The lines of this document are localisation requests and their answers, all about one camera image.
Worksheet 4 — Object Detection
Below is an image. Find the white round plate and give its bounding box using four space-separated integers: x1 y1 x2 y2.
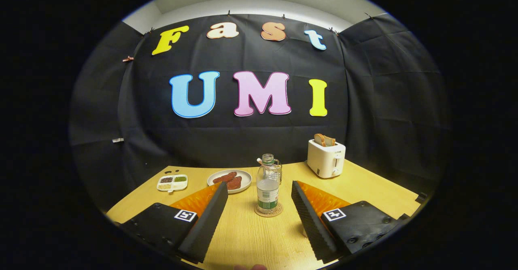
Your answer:
207 170 252 194

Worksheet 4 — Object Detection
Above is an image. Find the white toaster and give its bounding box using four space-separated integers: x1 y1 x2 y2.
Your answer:
307 139 346 179

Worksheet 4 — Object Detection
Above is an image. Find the clear plastic juice bottle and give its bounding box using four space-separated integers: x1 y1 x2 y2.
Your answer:
256 154 280 215

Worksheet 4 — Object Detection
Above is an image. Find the white divided condiment dish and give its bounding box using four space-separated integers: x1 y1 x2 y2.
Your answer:
157 174 189 193

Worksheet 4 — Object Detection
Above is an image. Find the round cork coaster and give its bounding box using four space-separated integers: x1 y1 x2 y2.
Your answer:
255 202 283 217

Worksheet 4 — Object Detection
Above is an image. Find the black backdrop cloth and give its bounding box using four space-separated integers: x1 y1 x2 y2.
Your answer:
69 13 450 212

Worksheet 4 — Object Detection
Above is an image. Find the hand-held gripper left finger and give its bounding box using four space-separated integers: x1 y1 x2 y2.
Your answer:
117 182 229 264

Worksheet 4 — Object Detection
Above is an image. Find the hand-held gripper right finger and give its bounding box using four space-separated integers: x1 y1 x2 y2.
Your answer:
291 181 409 262

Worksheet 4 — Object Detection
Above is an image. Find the wooden table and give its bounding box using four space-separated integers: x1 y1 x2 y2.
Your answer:
106 161 421 270

